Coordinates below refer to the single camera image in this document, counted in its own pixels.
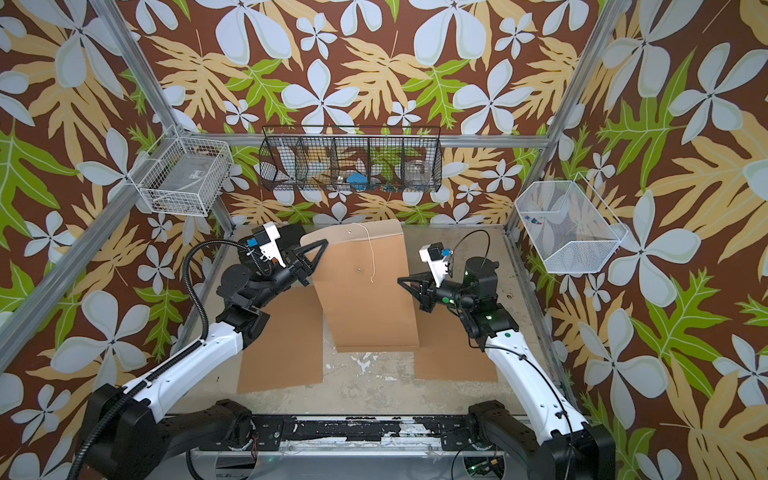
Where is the brown file bag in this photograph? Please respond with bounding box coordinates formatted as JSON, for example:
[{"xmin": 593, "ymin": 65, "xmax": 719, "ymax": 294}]
[
  {"xmin": 300, "ymin": 220, "xmax": 420, "ymax": 352},
  {"xmin": 414, "ymin": 306, "xmax": 498, "ymax": 382},
  {"xmin": 237, "ymin": 286, "xmax": 324, "ymax": 393}
]

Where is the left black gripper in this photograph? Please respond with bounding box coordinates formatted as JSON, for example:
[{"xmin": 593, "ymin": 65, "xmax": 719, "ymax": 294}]
[{"xmin": 250, "ymin": 239, "xmax": 322, "ymax": 313}]

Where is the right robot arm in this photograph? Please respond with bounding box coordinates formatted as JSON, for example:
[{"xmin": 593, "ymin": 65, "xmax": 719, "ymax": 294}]
[{"xmin": 398, "ymin": 244, "xmax": 616, "ymax": 479}]

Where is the black wire basket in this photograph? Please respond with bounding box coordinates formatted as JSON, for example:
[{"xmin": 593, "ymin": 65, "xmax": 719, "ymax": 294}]
[{"xmin": 256, "ymin": 125, "xmax": 444, "ymax": 193}]

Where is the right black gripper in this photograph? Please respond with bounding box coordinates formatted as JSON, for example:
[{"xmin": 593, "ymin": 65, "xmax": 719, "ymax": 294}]
[{"xmin": 400, "ymin": 273, "xmax": 479, "ymax": 317}]

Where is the white wire basket left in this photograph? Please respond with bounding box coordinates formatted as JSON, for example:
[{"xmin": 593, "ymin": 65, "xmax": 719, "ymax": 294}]
[{"xmin": 132, "ymin": 136, "xmax": 233, "ymax": 217}]

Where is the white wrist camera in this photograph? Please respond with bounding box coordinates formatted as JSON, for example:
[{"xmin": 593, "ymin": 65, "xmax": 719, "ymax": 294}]
[
  {"xmin": 245, "ymin": 222, "xmax": 286, "ymax": 268},
  {"xmin": 419, "ymin": 242, "xmax": 453, "ymax": 287}
]

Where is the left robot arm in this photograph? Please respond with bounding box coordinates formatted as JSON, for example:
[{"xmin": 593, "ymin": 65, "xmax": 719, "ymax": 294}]
[{"xmin": 67, "ymin": 237, "xmax": 329, "ymax": 479}]

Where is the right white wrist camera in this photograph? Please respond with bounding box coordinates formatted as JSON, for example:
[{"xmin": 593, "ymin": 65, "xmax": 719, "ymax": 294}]
[{"xmin": 419, "ymin": 242, "xmax": 453, "ymax": 287}]

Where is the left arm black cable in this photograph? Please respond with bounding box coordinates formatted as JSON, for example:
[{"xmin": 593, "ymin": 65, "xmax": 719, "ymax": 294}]
[{"xmin": 65, "ymin": 239, "xmax": 253, "ymax": 480}]

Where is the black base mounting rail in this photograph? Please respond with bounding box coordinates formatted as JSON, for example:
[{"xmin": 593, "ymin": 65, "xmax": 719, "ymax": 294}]
[{"xmin": 199, "ymin": 413, "xmax": 510, "ymax": 454}]

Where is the blue object in basket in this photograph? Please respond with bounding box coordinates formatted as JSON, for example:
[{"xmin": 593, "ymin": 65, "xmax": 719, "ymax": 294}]
[{"xmin": 346, "ymin": 172, "xmax": 369, "ymax": 191}]

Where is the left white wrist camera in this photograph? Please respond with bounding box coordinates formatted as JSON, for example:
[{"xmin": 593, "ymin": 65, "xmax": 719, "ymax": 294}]
[{"xmin": 245, "ymin": 222, "xmax": 286, "ymax": 268}]

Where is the white mesh basket right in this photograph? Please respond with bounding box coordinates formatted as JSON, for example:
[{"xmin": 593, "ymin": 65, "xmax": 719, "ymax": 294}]
[{"xmin": 515, "ymin": 176, "xmax": 629, "ymax": 276}]

